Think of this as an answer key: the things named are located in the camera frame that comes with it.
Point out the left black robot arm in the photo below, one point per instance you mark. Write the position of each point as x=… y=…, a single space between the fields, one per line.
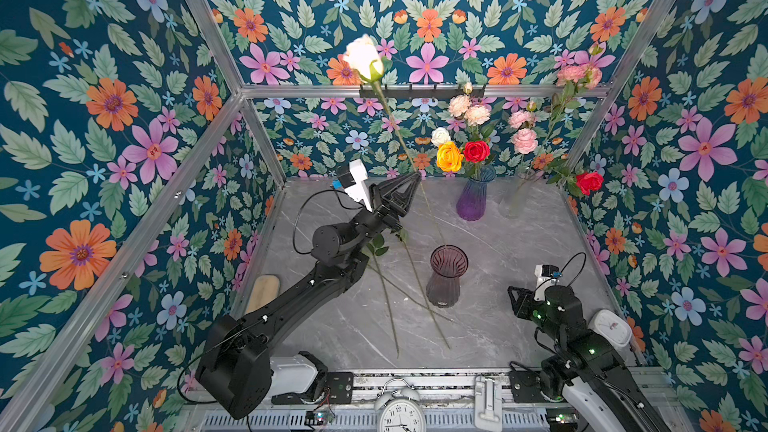
x=234 y=367

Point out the red rose flower stem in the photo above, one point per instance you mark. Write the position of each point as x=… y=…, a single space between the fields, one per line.
x=574 y=181

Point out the clear ribbed glass vase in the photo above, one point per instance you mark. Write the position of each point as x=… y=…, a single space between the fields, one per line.
x=523 y=182

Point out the cream white rose stem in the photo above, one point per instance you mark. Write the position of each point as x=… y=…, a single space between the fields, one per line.
x=363 y=58

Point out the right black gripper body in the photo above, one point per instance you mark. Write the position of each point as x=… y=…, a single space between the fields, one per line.
x=536 y=313

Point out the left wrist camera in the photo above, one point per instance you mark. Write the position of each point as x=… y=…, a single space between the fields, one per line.
x=351 y=179

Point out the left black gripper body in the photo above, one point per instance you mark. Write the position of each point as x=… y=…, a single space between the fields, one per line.
x=380 y=218

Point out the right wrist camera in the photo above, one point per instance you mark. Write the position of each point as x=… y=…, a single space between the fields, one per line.
x=546 y=276

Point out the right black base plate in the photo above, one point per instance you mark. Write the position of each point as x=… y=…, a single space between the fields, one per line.
x=525 y=387

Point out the white alarm clock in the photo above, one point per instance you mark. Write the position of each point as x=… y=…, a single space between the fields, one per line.
x=399 y=410

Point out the white rosebud flower stem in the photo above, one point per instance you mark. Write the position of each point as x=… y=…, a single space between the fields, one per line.
x=440 y=136

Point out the orange rose flower stem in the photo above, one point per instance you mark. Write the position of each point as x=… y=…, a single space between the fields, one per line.
x=449 y=157

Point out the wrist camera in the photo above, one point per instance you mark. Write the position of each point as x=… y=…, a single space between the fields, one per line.
x=351 y=179
x=546 y=276

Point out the cream rose flower bunch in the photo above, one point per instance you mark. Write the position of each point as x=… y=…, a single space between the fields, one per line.
x=473 y=112

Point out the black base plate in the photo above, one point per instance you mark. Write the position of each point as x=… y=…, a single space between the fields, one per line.
x=525 y=387
x=333 y=387

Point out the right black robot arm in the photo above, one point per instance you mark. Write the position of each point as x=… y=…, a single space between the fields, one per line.
x=585 y=370

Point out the pink bud flower stem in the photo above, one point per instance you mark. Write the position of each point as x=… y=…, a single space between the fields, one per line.
x=560 y=113

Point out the purple glass vase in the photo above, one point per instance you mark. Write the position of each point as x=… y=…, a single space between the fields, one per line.
x=471 y=205

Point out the pink carnation flower stem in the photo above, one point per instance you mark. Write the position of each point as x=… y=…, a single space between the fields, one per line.
x=524 y=138

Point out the white clamp bracket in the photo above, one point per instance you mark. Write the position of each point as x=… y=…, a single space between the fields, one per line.
x=488 y=410

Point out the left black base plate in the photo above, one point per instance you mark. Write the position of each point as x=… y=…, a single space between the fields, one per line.
x=333 y=387

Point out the large red rose stem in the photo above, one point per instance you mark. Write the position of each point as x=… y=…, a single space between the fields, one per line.
x=475 y=154

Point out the white round device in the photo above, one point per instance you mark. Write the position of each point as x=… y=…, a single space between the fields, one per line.
x=613 y=328

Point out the black hook rail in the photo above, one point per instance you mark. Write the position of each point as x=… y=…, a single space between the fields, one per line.
x=411 y=91

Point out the dark maroon glass vase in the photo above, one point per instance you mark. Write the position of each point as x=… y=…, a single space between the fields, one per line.
x=448 y=263

